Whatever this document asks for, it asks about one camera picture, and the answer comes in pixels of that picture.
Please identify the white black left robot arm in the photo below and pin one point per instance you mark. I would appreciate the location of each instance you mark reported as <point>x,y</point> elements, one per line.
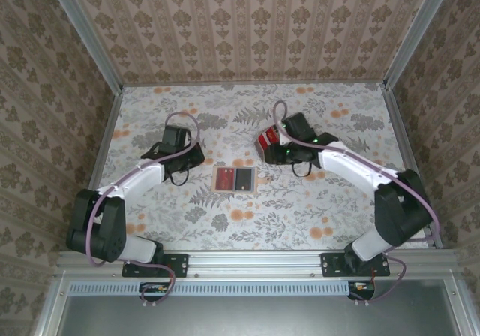
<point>135,180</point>

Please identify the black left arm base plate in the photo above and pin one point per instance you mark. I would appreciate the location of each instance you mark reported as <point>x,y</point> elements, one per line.
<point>180,264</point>

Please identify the aluminium table back rail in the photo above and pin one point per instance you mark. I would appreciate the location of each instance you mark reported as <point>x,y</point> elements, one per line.
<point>255,83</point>

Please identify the aluminium frame post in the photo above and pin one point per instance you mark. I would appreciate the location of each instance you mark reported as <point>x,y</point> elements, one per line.
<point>416,32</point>
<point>87,36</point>

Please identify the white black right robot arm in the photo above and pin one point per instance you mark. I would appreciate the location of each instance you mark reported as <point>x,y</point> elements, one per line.
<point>348,167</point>

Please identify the beige card holder wallet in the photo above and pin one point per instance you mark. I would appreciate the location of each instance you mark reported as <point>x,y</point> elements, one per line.
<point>255,178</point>

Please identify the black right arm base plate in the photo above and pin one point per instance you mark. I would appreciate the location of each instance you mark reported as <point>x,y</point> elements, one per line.
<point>330,264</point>

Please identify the grey metal panel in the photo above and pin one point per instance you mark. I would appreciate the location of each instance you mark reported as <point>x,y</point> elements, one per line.
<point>262,317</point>

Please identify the aluminium mounting rail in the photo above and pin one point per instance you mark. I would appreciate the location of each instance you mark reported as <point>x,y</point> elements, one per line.
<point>255,263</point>

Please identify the aluminium table side rail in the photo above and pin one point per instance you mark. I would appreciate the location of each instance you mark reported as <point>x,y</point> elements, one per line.
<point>405,144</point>
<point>107,133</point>

